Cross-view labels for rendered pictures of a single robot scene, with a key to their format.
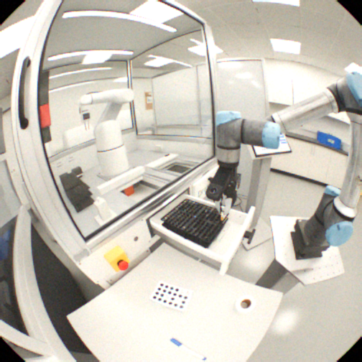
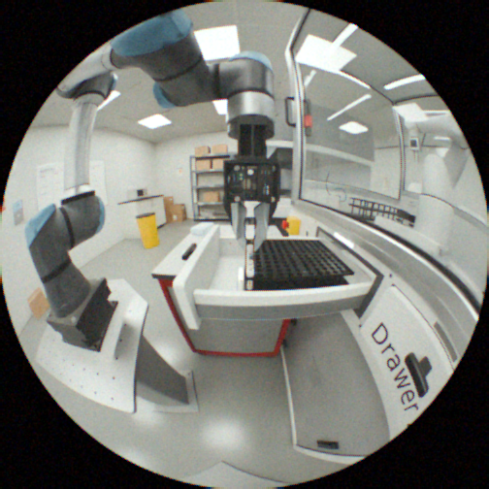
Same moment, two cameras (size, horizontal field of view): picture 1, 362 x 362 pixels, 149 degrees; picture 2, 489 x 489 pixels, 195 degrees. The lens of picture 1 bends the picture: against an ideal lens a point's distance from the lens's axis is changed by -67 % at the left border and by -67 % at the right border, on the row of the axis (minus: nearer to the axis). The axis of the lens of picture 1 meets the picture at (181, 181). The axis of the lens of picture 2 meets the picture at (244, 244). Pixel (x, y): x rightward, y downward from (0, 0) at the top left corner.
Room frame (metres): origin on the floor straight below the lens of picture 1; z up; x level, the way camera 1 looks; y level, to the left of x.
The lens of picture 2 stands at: (0.60, -0.31, 1.05)
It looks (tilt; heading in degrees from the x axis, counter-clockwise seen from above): 24 degrees down; 141
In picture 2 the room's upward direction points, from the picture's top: straight up
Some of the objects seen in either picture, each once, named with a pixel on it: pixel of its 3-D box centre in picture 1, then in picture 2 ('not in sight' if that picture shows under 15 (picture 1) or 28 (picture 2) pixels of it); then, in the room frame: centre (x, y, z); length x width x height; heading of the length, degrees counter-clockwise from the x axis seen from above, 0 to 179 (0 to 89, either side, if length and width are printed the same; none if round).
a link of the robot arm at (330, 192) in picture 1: (331, 203); (46, 237); (0.23, -0.59, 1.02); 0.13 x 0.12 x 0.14; 141
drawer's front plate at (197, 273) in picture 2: (240, 238); (207, 263); (0.32, -0.20, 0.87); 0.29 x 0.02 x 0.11; 140
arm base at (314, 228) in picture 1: (319, 224); (61, 282); (0.24, -0.59, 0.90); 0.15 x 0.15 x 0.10
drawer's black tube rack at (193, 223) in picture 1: (195, 222); (291, 265); (0.45, -0.04, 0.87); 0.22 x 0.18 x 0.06; 50
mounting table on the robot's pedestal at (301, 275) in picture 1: (305, 251); (93, 334); (0.23, -0.61, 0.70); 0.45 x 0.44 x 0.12; 69
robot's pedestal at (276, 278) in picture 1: (279, 279); (143, 374); (0.24, -0.59, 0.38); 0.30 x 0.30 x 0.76; 69
